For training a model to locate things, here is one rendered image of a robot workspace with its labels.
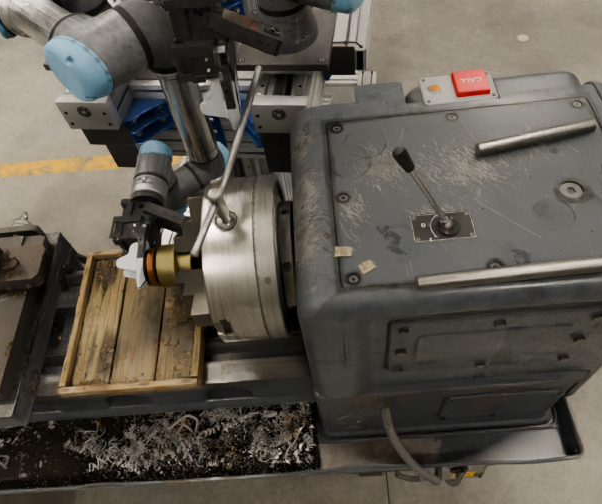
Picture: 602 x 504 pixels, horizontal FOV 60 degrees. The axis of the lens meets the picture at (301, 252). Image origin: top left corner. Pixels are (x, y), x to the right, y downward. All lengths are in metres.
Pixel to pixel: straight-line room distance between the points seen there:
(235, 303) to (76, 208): 2.01
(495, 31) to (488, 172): 2.58
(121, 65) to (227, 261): 0.39
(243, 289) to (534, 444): 0.89
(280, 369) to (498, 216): 0.56
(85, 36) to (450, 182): 0.65
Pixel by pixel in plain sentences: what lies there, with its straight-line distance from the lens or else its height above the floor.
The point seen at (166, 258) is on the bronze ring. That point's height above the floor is 1.12.
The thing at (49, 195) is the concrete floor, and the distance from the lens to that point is 2.97.
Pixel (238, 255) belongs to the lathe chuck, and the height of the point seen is 1.21.
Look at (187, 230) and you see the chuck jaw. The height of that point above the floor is 1.15.
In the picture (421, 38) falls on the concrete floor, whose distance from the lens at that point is 3.37.
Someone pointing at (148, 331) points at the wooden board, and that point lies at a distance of 1.24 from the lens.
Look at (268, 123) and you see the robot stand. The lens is 1.30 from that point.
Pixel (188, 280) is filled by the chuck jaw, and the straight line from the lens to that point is 1.00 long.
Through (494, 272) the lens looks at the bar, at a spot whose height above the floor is 1.28.
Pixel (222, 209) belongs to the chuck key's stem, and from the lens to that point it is 0.85.
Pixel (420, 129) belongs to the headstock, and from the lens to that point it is 0.97.
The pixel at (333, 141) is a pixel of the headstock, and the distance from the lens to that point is 0.95.
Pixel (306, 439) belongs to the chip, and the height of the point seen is 0.58.
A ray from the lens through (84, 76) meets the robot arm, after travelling 1.00.
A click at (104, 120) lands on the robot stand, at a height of 1.06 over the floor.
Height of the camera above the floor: 1.93
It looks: 56 degrees down
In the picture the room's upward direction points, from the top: 10 degrees counter-clockwise
